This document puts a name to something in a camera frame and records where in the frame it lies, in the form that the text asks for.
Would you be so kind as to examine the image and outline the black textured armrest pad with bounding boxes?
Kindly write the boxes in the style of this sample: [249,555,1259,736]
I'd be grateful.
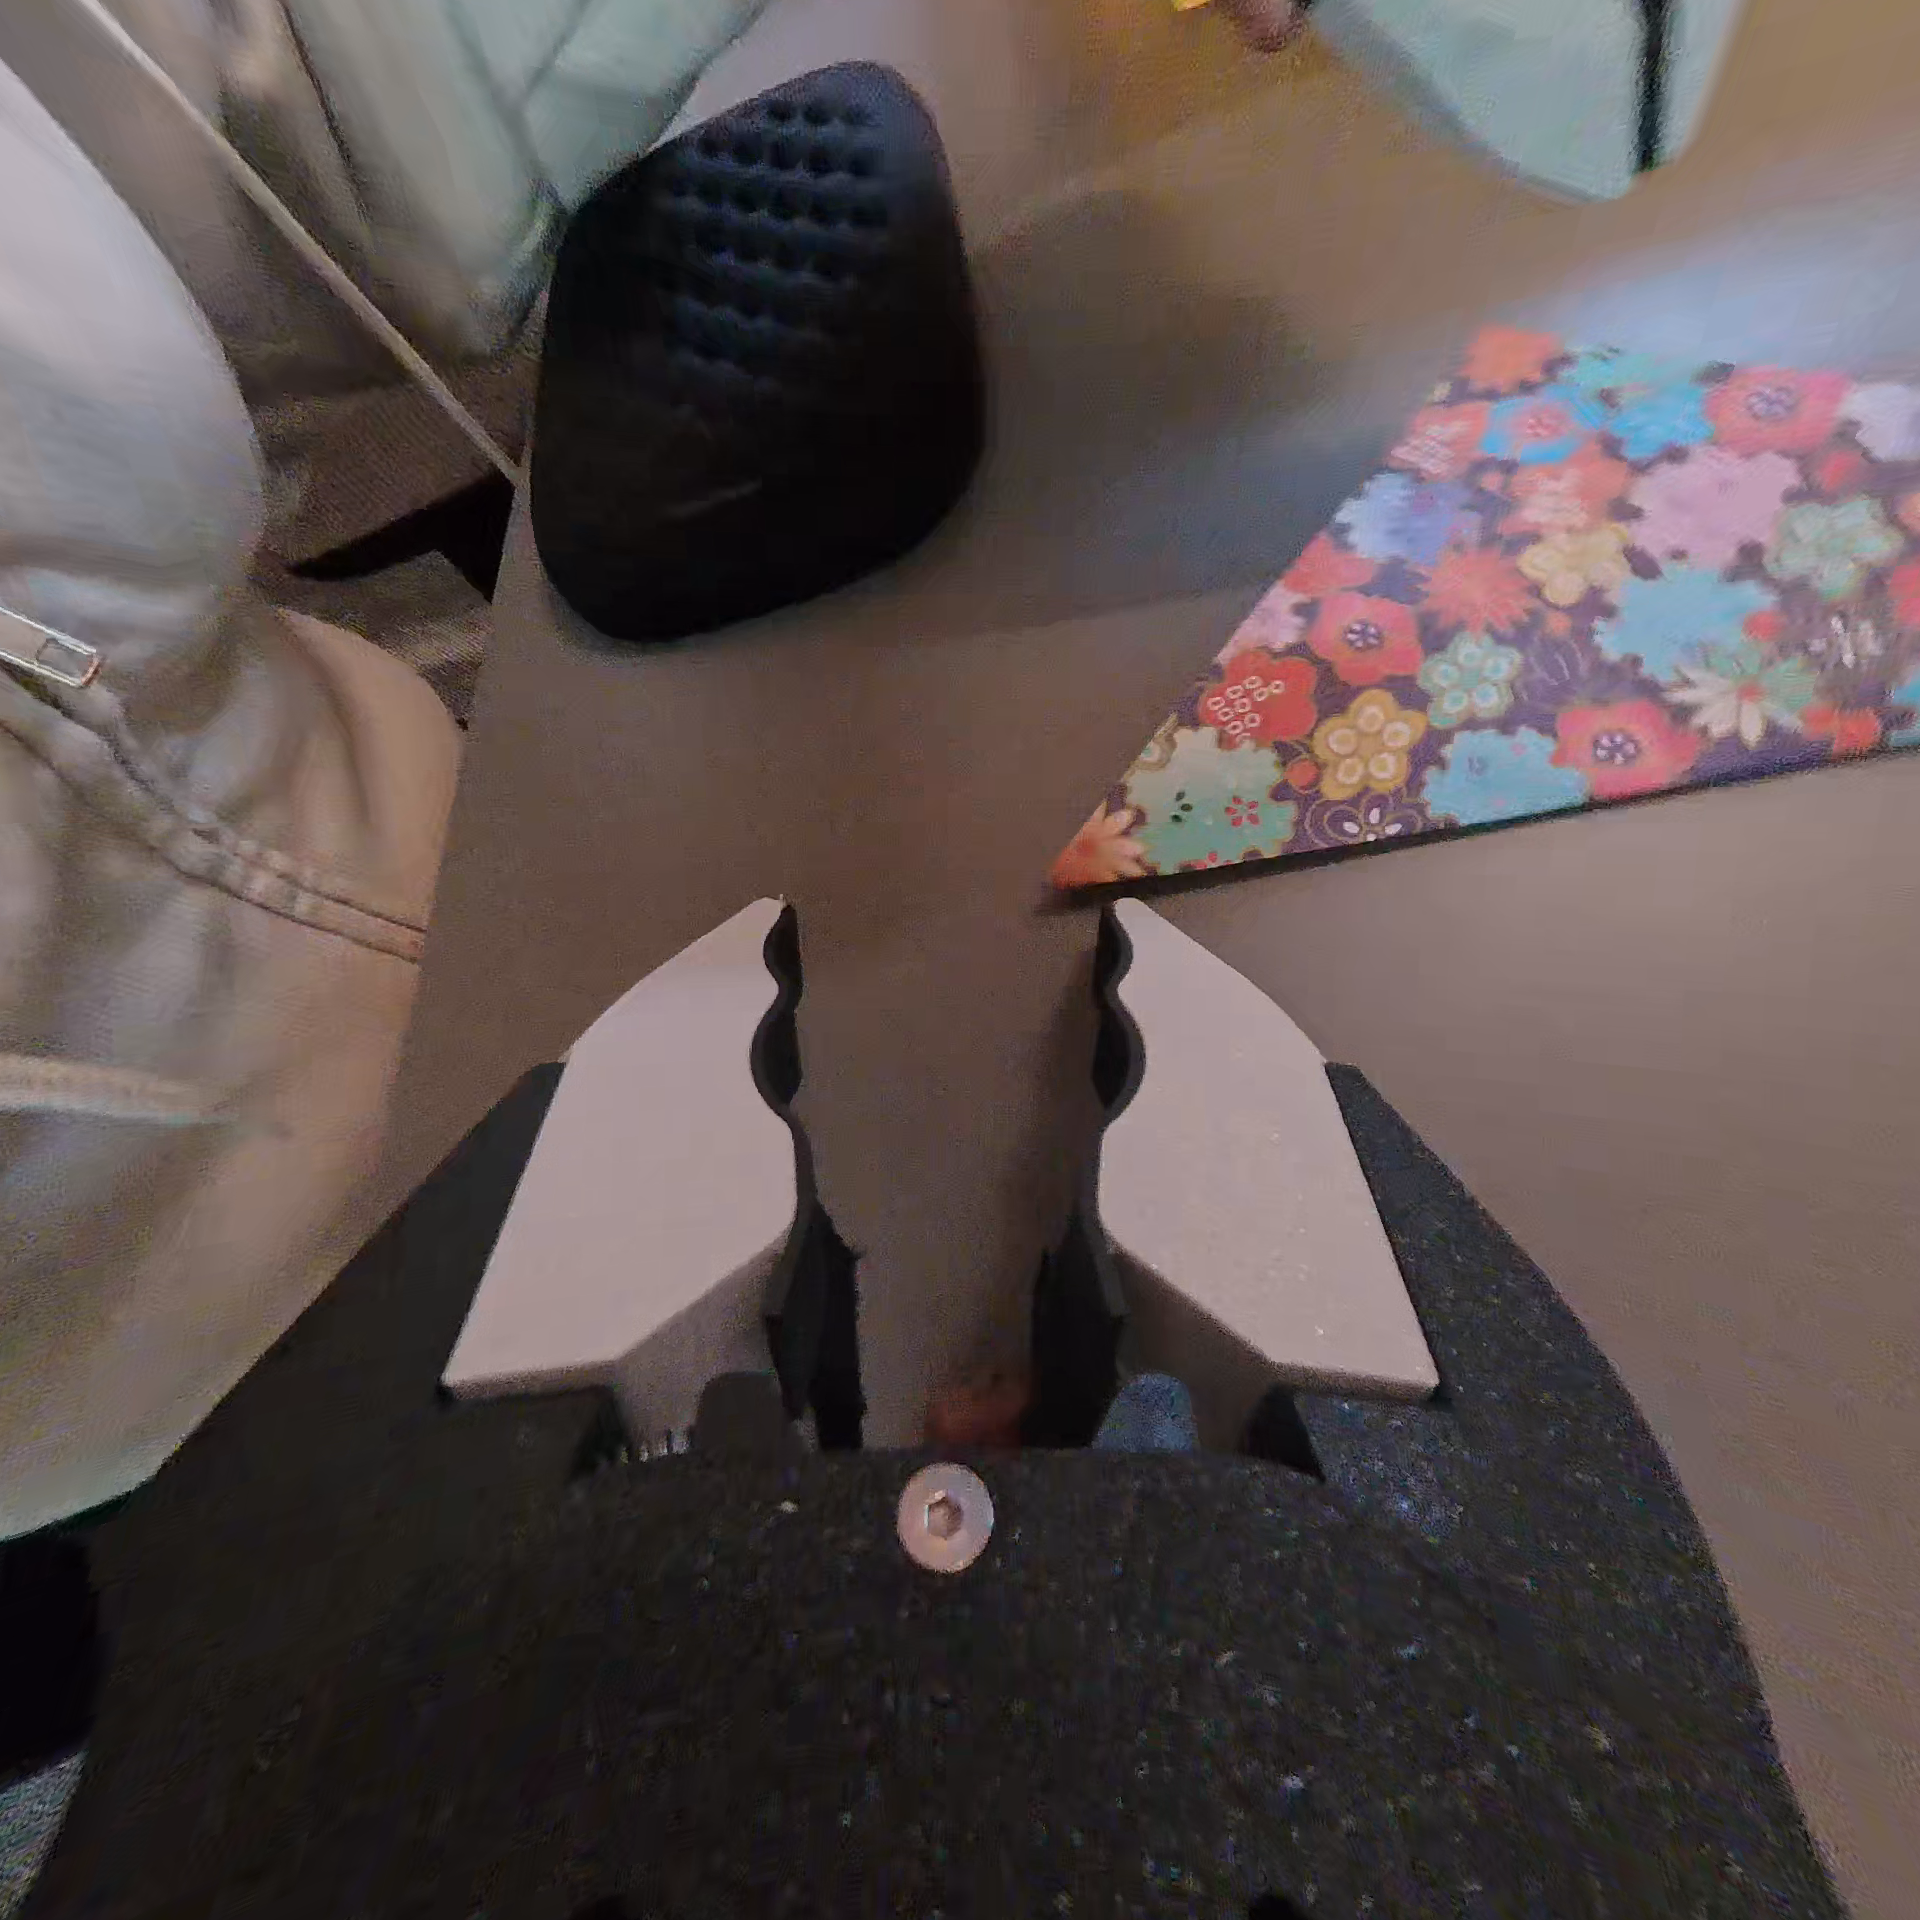
[526,61,992,647]

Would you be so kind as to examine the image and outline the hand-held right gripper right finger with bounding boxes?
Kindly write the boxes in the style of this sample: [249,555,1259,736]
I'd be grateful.
[1083,898,1443,1402]

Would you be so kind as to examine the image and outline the jacket drawstring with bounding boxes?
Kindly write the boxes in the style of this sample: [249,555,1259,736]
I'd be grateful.
[78,0,526,487]

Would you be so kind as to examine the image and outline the person's light jacket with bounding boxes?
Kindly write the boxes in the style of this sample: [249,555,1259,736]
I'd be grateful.
[0,0,786,1547]

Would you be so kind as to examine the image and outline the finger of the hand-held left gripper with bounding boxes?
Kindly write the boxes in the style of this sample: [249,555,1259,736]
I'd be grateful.
[1314,0,1646,206]
[1654,0,1751,182]

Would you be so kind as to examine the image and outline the dark flower origami paper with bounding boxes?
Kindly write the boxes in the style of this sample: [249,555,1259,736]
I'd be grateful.
[1051,325,1920,895]

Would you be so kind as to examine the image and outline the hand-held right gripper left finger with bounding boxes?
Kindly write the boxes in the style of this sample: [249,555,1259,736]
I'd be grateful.
[447,898,813,1412]

